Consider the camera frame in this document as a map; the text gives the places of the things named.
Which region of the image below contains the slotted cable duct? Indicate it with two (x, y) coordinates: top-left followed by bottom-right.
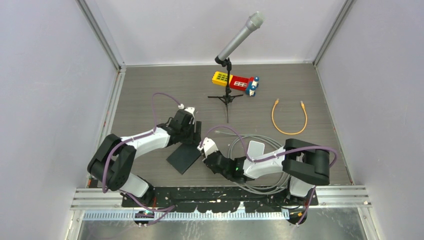
(82, 209), (290, 221)

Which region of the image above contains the black microphone tripod stand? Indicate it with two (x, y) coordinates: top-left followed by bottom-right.
(208, 57), (243, 123)

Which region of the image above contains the grey ethernet cable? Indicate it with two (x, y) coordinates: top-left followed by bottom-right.
(214, 129), (292, 195)

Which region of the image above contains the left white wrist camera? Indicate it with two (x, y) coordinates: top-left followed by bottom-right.
(184, 107), (196, 118)

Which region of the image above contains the grey handheld microphone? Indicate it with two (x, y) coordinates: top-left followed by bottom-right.
(214, 11), (265, 66)

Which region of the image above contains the white network switch box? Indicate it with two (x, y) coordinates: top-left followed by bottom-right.
(247, 140), (265, 160)

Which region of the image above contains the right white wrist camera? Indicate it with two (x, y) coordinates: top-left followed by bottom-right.
(197, 137), (219, 158)

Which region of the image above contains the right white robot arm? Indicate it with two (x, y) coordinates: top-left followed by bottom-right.
(197, 137), (333, 205)

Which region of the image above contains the yellow ethernet patch cable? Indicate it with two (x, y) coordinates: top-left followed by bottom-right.
(270, 98), (309, 136)

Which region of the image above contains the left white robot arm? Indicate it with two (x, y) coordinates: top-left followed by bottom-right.
(87, 107), (202, 207)

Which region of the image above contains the colourful toy block vehicle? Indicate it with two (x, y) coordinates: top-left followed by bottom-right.
(211, 71), (260, 97)

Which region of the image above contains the black network switch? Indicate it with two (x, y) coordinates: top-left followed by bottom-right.
(166, 144), (201, 175)

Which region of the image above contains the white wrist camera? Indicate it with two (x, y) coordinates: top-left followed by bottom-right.
(184, 107), (196, 118)
(197, 137), (219, 158)

